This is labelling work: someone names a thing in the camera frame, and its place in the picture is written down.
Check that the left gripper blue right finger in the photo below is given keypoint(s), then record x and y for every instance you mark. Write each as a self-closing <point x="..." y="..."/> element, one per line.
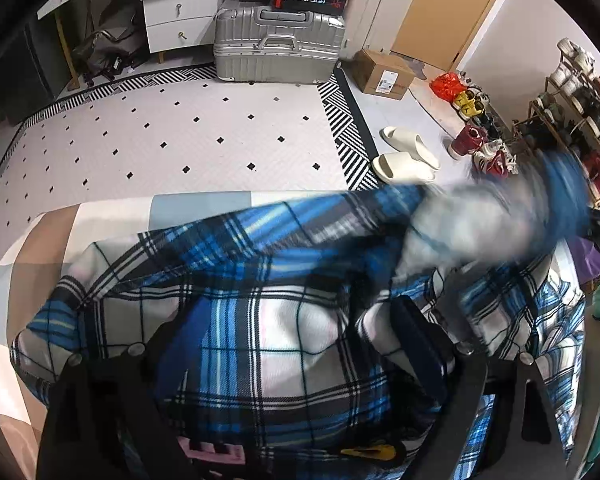
<point x="521" y="439"/>

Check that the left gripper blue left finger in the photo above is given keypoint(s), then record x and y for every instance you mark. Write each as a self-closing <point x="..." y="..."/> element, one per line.
<point x="95" y="404"/>

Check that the blue white plaid shirt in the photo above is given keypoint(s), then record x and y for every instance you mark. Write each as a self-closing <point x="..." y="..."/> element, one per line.
<point x="316" y="392"/>

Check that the checkered brown blue bedsheet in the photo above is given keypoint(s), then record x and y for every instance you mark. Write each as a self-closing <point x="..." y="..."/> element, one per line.
<point x="34" y="264"/>

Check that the patterned floor rug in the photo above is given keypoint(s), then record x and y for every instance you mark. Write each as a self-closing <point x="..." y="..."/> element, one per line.
<point x="182" y="130"/>

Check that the white slipper lower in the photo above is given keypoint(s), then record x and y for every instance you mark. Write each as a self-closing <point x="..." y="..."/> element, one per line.
<point x="400" y="168"/>

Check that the white slipper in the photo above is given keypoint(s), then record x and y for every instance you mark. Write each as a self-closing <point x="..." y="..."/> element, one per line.
<point x="406" y="141"/>
<point x="400" y="168"/>

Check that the red white sneaker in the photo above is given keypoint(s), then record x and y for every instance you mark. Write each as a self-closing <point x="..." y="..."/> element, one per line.
<point x="470" y="139"/>

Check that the white slipper upper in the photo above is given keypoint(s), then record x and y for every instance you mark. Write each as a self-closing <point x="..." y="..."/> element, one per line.
<point x="406" y="141"/>

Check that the shoe rack with shoes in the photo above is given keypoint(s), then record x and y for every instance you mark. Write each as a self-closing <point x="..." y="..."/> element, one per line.
<point x="565" y="115"/>

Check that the yellow shoes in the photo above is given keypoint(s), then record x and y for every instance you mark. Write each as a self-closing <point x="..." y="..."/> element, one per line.
<point x="471" y="103"/>

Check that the black bag under desk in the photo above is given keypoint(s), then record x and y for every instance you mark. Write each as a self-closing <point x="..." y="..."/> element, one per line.
<point x="117" y="42"/>

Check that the red plastic bag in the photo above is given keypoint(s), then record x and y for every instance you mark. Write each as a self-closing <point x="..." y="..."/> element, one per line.
<point x="447" y="86"/>

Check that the silver aluminium suitcase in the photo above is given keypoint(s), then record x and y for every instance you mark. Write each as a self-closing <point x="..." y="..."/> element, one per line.
<point x="256" y="43"/>

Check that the cardboard box on floor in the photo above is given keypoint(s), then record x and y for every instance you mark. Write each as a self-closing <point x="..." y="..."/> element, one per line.
<point x="379" y="74"/>

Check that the wooden door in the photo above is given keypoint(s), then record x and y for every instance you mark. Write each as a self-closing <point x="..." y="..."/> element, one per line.
<point x="437" y="32"/>

